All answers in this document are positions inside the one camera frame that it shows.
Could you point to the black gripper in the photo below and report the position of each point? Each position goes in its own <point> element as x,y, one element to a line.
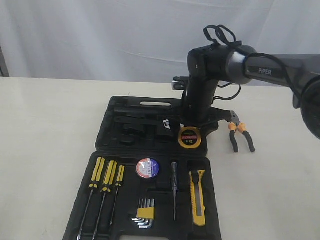
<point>195,106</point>

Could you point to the yellow 2m tape measure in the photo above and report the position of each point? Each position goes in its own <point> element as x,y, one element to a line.
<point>189,137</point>

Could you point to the yellow utility knife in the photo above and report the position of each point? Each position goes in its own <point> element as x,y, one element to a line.
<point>197,198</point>

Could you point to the black electrical tape roll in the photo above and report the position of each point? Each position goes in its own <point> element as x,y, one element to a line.
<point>147,168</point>

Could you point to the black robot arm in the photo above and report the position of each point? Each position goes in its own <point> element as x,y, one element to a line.
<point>209,65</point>

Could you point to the black plastic tool case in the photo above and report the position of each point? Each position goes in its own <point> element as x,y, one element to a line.
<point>127,144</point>

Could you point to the white backdrop curtain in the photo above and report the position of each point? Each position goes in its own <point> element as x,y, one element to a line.
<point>142,40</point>

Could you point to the small yellow black screwdriver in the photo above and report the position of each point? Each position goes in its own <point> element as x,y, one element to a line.
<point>118,184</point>

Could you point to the middle yellow black screwdriver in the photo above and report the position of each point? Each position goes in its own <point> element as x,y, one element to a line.
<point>105,189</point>

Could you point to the hex key set yellow holder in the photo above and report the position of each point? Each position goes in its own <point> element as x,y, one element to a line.
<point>145,214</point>

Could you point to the large yellow black screwdriver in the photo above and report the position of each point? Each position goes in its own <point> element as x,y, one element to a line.
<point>93,185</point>

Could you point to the clear handle tester screwdriver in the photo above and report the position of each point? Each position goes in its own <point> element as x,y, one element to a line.
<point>174,183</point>

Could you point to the claw hammer black handle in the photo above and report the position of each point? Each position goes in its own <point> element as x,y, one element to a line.
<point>144,110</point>

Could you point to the adjustable wrench black handle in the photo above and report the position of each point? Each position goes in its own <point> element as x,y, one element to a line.
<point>167,124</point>

